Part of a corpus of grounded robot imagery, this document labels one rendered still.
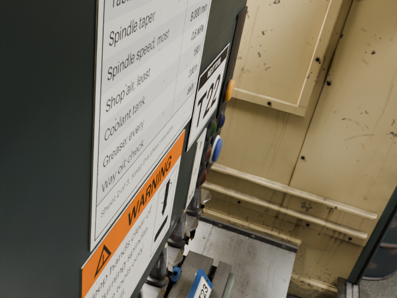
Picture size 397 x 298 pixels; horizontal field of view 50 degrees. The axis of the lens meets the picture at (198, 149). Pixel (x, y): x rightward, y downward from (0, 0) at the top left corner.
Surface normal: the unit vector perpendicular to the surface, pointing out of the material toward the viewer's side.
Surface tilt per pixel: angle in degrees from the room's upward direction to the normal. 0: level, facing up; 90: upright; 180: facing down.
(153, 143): 90
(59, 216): 90
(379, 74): 90
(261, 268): 24
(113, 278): 90
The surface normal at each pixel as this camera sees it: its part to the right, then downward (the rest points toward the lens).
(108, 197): 0.94, 0.29
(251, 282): 0.03, -0.56
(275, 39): -0.29, 0.48
